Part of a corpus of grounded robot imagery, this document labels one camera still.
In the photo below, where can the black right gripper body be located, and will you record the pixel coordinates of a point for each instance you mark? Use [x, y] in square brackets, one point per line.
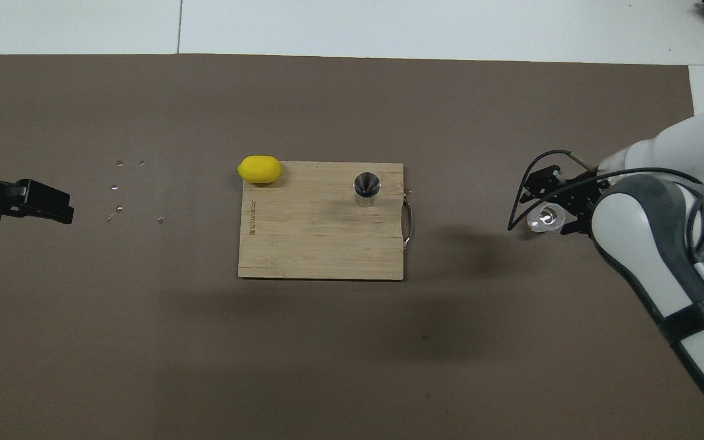
[581, 198]

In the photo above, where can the small clear glass cup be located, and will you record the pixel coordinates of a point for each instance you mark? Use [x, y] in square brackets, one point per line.
[546, 220]

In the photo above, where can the steel double jigger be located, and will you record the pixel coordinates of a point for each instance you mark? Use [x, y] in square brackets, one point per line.
[365, 186]

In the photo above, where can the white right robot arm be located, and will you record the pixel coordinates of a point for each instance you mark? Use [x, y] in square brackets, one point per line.
[639, 226]

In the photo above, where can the yellow lemon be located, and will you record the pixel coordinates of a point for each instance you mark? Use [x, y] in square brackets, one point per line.
[259, 170]

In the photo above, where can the brown table mat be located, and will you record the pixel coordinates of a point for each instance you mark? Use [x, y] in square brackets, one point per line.
[388, 354]

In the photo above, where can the wooden cutting board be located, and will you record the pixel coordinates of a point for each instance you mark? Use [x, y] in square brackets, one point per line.
[315, 238]

